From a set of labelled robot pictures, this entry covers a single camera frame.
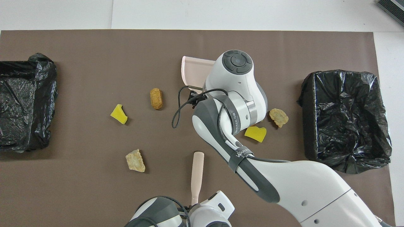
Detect small yellow sponge wedge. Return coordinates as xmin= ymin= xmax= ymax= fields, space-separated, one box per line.
xmin=110 ymin=104 xmax=128 ymax=125

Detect grey ribbed device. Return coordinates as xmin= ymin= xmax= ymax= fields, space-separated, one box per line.
xmin=377 ymin=0 xmax=404 ymax=27

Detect beige rounded bread chunk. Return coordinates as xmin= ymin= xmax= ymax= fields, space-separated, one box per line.
xmin=269 ymin=108 xmax=289 ymax=128

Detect beige hand brush black bristles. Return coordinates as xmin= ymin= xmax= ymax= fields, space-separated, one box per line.
xmin=190 ymin=151 xmax=205 ymax=205

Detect yellow sponge chunk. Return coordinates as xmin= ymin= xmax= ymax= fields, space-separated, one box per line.
xmin=244 ymin=126 xmax=267 ymax=143

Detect oval brown bread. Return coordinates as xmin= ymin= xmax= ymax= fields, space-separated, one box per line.
xmin=150 ymin=88 xmax=163 ymax=110

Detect black bag lined bin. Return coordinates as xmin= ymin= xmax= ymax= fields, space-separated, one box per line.
xmin=297 ymin=70 xmax=393 ymax=174
xmin=0 ymin=53 xmax=58 ymax=153

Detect beige plastic dustpan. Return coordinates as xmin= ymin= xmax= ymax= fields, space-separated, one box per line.
xmin=181 ymin=56 xmax=217 ymax=95

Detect brown paper table mat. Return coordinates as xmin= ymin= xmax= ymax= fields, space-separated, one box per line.
xmin=0 ymin=30 xmax=396 ymax=227

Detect beige angular bread chunk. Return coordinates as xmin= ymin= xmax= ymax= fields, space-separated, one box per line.
xmin=125 ymin=149 xmax=146 ymax=173

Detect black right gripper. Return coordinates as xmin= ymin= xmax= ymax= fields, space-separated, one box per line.
xmin=188 ymin=90 xmax=210 ymax=108

